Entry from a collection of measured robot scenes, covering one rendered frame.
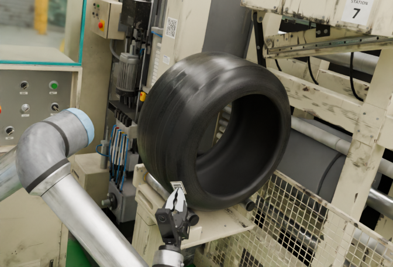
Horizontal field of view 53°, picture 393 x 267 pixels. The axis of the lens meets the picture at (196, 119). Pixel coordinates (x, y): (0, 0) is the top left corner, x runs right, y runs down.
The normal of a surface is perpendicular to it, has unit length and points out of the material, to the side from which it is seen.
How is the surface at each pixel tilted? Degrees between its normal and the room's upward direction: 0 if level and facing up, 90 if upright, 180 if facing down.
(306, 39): 90
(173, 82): 50
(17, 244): 88
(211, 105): 83
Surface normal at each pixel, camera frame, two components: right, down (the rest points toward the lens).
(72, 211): 0.11, -0.06
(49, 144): 0.58, -0.57
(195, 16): 0.56, 0.36
